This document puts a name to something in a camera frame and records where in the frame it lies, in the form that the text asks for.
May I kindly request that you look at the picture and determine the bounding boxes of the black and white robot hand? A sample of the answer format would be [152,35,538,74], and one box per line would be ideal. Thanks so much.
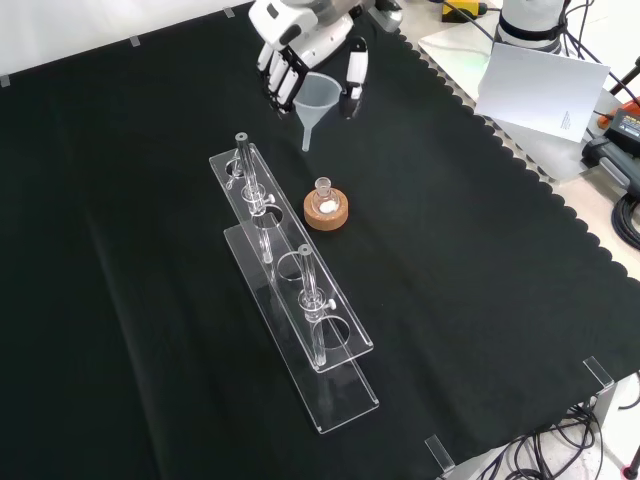
[248,0,372,120]

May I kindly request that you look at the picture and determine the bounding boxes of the cork ring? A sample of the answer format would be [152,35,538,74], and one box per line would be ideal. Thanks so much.
[303,187,351,233]

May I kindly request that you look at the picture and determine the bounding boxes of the white paper sheet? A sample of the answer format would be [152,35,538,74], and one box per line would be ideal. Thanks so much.
[473,41,612,145]

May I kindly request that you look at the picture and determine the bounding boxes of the black floor cables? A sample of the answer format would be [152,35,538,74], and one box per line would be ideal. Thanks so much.
[492,399,640,480]

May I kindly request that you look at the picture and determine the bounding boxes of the yellow stop button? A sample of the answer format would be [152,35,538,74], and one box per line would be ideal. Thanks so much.
[439,0,489,24]

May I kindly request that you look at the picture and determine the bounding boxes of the clear acrylic funnel stand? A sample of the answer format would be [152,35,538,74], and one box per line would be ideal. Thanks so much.
[207,131,382,436]

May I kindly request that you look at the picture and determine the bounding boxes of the orange and black device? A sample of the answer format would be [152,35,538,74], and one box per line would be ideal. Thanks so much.
[597,102,640,147]

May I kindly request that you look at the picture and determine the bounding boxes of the clear acrylic cloth clip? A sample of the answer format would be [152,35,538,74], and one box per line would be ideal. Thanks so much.
[424,434,457,472]
[582,355,616,389]

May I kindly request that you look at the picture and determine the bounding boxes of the black cloth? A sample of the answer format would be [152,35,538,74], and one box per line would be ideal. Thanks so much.
[0,3,640,480]

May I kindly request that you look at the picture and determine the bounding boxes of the coiled black cable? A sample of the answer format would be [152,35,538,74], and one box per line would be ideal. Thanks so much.
[611,191,640,254]

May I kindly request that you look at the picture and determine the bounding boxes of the small round-bottom glass flask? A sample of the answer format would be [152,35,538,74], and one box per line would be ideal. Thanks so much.
[310,176,341,218]

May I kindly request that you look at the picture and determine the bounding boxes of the pale board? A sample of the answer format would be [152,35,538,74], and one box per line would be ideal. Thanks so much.
[416,18,624,184]

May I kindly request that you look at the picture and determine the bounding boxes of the clear plastic funnel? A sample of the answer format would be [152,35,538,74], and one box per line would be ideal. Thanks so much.
[293,72,344,153]

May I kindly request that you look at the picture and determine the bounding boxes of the black handled tool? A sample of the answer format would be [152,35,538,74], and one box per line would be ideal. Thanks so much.
[581,136,640,192]

